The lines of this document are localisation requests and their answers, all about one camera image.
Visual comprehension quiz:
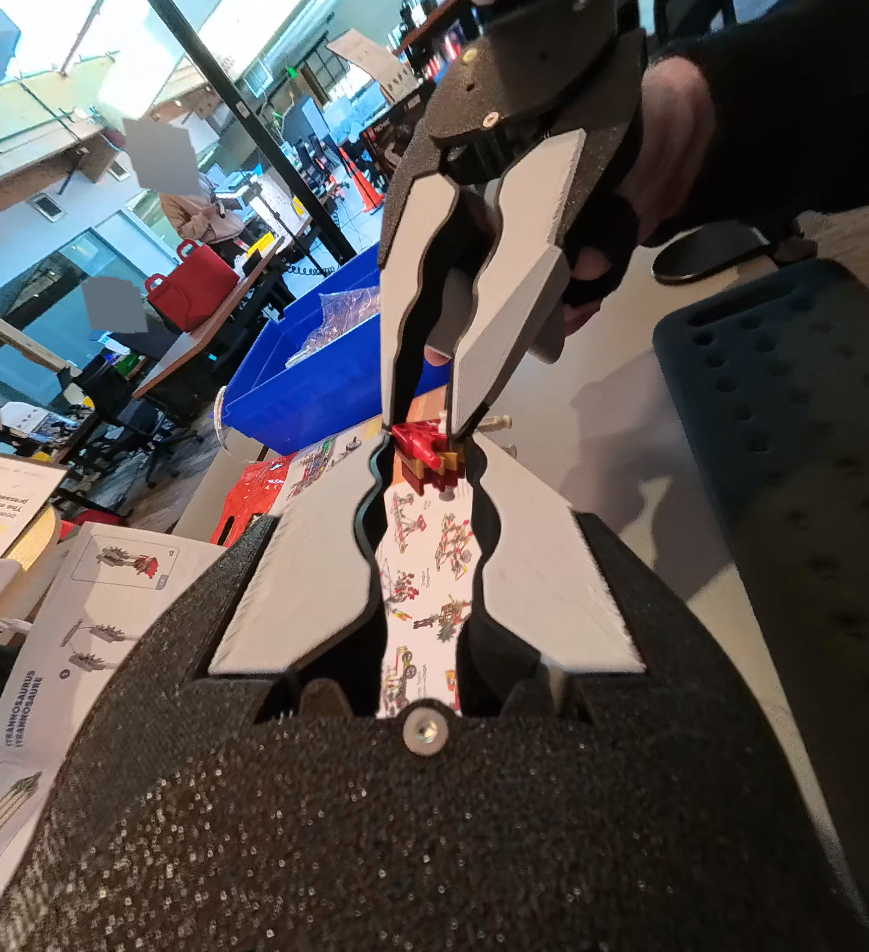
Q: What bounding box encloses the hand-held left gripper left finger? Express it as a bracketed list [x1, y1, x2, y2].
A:
[210, 435, 394, 678]

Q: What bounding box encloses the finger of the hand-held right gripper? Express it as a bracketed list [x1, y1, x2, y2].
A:
[378, 173, 461, 431]
[445, 130, 588, 440]

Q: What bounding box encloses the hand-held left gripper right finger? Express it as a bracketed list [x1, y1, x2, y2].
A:
[468, 431, 647, 709]

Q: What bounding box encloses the person's right hand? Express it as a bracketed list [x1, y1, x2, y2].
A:
[563, 56, 718, 337]

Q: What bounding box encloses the orange traffic cone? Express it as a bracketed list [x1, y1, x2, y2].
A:
[340, 145, 388, 217]

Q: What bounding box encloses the clear plastic bag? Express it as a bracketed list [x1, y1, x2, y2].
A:
[286, 286, 383, 370]

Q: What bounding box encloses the orange printed toy box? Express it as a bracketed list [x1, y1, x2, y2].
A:
[210, 390, 454, 549]

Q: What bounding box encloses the black stand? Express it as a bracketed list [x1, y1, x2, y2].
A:
[652, 219, 816, 287]

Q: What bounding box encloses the clear plastic container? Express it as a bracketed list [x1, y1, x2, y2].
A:
[211, 385, 272, 468]

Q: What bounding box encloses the blue plastic bin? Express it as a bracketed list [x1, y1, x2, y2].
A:
[222, 245, 450, 456]

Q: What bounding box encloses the black steel column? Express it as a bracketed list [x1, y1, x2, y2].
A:
[146, 0, 359, 265]

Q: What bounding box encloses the white printed instruction booklet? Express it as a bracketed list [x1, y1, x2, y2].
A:
[0, 439, 482, 927]

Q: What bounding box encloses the red bag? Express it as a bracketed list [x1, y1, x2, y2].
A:
[144, 238, 242, 333]

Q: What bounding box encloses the black office chair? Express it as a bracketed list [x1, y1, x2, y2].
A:
[73, 350, 206, 492]

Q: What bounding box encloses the wooden table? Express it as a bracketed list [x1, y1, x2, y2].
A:
[131, 232, 309, 403]

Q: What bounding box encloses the black dotted mat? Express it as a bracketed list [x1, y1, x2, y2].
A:
[652, 256, 869, 952]

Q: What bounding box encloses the white printed paper sheet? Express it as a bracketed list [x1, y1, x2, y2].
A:
[0, 446, 71, 560]

